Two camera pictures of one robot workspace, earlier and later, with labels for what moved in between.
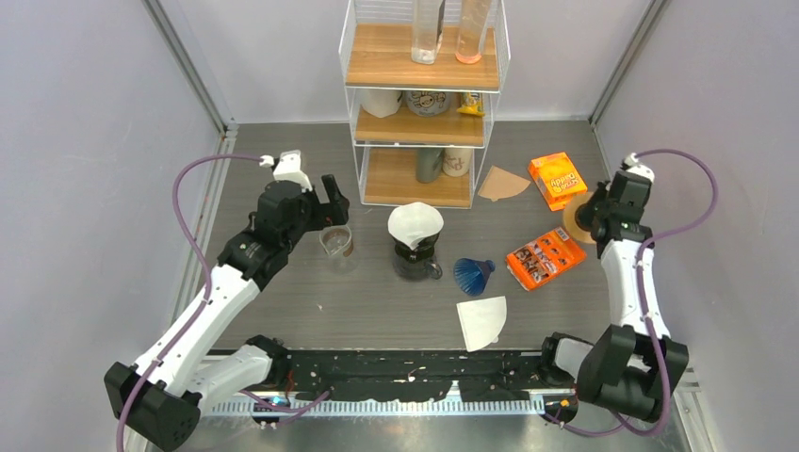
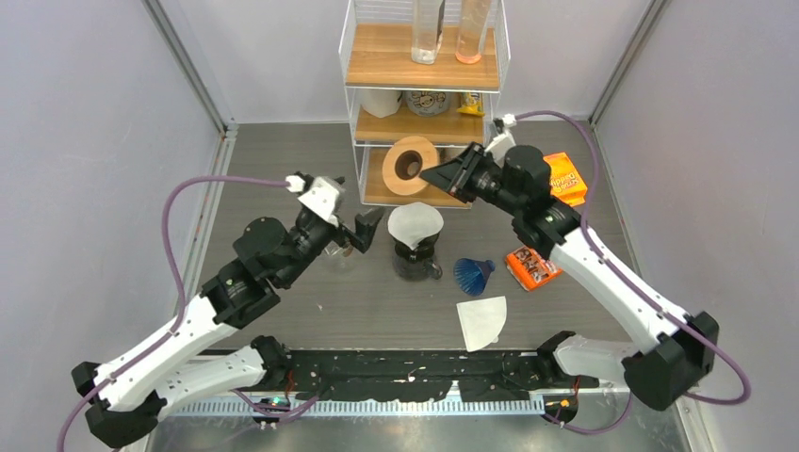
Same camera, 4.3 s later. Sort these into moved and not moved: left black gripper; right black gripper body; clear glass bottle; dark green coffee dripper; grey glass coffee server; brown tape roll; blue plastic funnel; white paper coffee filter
Moved: left black gripper; brown tape roll; right black gripper body
Not moved: grey glass coffee server; white paper coffee filter; dark green coffee dripper; clear glass bottle; blue plastic funnel
